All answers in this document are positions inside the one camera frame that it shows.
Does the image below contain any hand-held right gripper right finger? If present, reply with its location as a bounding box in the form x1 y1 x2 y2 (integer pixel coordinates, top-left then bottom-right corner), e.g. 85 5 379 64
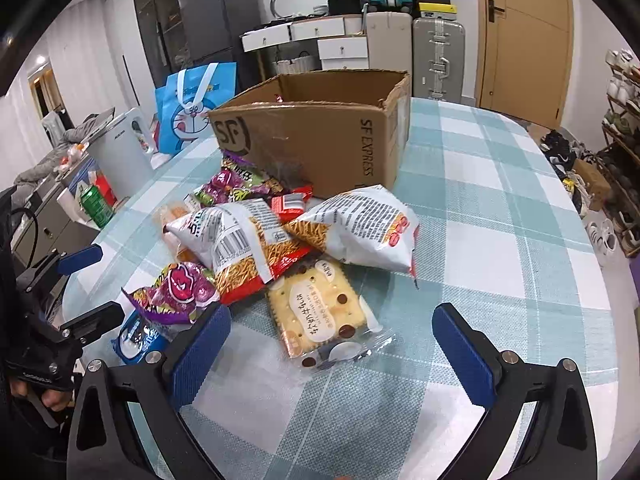
431 302 599 480

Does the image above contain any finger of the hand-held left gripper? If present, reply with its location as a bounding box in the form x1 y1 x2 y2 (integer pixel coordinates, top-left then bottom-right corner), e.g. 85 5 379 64
59 303 127 344
15 243 104 294

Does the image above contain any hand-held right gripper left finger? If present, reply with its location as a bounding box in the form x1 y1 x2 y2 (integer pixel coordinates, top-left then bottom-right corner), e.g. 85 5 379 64
66 302 233 480

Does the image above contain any blue white snack packet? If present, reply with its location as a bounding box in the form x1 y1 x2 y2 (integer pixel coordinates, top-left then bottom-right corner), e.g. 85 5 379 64
112 307 171 366

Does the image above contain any purple candy packet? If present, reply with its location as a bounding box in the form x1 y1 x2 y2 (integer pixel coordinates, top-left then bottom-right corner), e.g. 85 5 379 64
121 261 222 326
197 152 286 208

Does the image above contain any orange snack packet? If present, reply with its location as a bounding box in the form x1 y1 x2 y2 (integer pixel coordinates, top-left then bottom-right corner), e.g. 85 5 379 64
152 201 201 263

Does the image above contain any white noodle snack bag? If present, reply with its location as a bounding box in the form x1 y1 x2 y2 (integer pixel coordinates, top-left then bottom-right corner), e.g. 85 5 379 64
164 197 321 306
284 184 421 278

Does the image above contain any yellow cracker packet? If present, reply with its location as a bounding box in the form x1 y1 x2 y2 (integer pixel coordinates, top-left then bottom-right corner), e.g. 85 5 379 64
265 256 396 372

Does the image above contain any green white snack packet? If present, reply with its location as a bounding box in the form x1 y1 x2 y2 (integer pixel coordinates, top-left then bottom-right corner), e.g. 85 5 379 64
192 182 223 208

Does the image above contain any red snack packet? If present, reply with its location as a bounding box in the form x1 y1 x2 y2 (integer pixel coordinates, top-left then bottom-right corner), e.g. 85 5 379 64
270 185 315 223

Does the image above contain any brown cardboard box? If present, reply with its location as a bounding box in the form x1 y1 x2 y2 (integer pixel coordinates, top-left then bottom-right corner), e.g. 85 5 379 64
207 71 412 200

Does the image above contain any person's left hand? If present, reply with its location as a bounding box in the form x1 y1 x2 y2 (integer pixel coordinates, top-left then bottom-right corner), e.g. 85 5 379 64
7 379 69 414

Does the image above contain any grey low cabinet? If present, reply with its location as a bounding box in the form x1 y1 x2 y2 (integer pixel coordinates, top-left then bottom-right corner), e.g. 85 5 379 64
10 180 96 271

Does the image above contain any green drink can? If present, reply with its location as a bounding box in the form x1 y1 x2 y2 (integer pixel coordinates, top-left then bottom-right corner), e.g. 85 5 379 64
79 183 116 229

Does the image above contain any blue red carton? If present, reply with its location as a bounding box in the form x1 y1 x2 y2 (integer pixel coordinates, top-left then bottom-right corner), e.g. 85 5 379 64
65 157 118 211

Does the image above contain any grey cloth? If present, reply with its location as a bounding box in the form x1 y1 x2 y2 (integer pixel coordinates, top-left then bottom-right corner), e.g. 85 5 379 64
12 107 116 196

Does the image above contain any white plastic appliance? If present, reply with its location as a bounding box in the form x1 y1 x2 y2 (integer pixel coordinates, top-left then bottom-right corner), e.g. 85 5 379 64
89 106 157 198

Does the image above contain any teal plaid tablecloth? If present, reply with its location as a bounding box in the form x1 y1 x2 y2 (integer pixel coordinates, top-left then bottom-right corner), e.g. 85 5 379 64
62 97 618 480

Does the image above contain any blue cartoon gift bag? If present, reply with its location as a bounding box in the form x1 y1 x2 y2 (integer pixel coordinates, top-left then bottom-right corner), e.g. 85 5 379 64
154 61 238 157

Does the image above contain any small brown carton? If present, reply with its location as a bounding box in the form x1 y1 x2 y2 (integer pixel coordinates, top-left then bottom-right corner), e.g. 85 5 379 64
572 157 613 211

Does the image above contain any pile of shoes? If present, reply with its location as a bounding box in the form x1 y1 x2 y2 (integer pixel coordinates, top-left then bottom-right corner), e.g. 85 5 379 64
537 130 640 268

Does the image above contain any dark glass cabinet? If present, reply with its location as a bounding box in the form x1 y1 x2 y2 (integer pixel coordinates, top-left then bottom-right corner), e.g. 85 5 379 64
131 0 183 78

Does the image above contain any wooden shoe rack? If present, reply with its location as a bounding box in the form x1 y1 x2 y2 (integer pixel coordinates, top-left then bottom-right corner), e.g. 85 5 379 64
597 47 640 261

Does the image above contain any dark grey fridge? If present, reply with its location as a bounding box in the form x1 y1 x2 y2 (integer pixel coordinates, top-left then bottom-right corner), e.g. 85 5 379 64
177 0 256 96

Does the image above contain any white woven basket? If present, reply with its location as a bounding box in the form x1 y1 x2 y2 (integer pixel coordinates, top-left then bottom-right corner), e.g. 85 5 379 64
272 52 318 76

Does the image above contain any silver suitcase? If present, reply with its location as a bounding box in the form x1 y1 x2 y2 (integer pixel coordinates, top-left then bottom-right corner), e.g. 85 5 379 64
411 16 463 101

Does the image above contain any wooden door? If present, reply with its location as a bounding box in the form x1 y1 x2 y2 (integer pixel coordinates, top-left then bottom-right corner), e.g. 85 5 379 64
474 0 575 131

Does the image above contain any grey metal loop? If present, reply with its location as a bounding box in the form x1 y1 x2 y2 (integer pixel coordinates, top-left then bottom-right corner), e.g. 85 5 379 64
270 0 323 21

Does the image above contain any white desk with drawers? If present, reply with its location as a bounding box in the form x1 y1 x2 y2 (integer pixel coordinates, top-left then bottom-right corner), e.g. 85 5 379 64
241 14 371 72

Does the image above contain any beige suitcase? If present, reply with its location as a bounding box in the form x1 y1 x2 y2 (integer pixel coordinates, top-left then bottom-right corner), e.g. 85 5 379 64
364 9 413 73

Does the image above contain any black yellow box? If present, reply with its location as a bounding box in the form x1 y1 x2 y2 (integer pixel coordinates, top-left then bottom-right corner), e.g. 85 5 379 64
417 2 458 22

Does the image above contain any black cable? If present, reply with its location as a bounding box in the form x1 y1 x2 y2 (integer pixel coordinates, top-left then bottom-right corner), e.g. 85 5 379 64
7 207 41 271

